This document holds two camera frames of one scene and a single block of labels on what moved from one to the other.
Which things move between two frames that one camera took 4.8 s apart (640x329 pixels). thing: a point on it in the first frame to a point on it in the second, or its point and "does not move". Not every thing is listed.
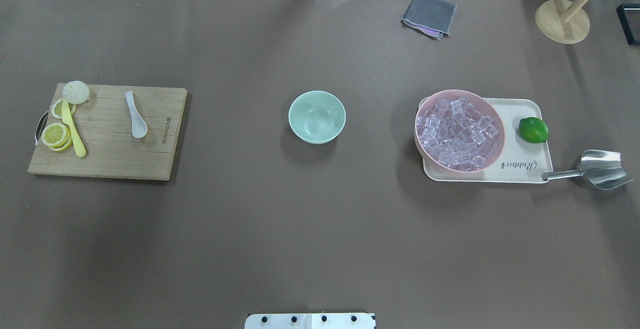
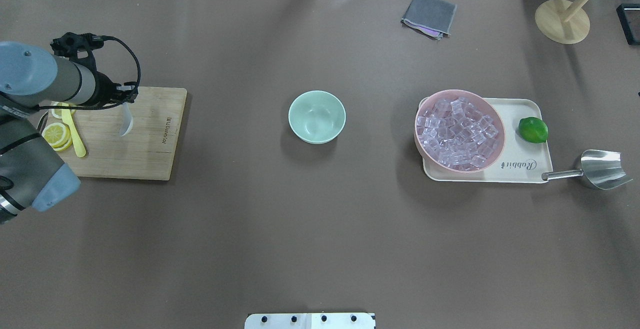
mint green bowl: [316, 117] does not move
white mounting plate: [310, 321] does not move
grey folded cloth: [430, 14] does not move
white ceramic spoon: [139, 126] to [127, 120]
